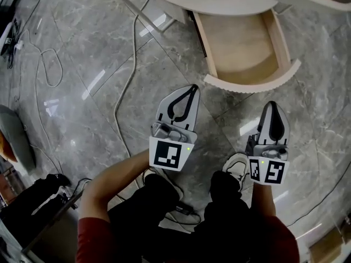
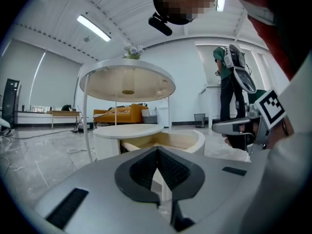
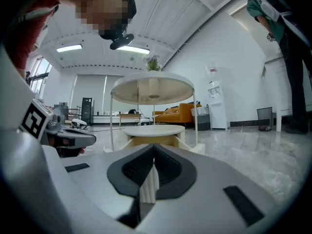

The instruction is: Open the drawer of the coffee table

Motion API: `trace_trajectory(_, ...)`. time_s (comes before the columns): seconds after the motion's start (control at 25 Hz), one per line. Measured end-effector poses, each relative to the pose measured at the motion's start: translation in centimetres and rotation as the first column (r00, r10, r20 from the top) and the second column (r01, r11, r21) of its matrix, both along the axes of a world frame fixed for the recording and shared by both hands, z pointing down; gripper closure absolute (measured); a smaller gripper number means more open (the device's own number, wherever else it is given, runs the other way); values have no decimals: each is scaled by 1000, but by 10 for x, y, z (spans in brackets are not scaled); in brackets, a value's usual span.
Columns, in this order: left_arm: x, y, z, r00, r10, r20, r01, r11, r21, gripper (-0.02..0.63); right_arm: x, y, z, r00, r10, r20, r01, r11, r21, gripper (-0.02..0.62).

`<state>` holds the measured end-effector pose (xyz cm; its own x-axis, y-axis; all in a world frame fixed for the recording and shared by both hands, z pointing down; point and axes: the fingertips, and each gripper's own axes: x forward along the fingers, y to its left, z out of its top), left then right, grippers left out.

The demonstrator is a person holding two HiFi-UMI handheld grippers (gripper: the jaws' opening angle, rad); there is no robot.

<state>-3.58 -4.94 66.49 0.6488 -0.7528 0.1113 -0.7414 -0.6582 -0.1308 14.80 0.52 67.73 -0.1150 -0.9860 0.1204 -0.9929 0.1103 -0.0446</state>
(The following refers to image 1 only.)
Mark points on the person's left forearm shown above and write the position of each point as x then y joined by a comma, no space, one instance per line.
115,179

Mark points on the glass side table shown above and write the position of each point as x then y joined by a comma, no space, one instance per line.
55,223

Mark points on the black power adapter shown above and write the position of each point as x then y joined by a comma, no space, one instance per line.
183,210

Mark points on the person's right forearm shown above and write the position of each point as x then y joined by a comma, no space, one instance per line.
262,201

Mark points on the cardboard box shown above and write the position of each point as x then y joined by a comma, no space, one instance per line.
331,242

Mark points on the black white floor device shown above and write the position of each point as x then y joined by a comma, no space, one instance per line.
6,38

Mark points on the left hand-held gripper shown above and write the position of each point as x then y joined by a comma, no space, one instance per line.
167,153

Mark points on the person's black trousers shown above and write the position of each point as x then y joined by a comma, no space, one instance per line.
219,229

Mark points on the white-fronted wooden drawer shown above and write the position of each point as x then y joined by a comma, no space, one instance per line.
238,45

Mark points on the orange cushion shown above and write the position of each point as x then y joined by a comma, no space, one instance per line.
6,149

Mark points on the white power plug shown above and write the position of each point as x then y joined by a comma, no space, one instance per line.
19,45

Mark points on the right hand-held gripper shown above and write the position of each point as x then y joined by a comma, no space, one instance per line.
270,171

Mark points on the grey-white cushion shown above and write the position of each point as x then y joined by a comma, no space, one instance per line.
16,138

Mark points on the black bag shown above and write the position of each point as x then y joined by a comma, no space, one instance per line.
30,199

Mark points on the person's red shirt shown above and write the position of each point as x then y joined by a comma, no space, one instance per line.
93,242

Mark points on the person's right white shoe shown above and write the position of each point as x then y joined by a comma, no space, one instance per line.
236,166

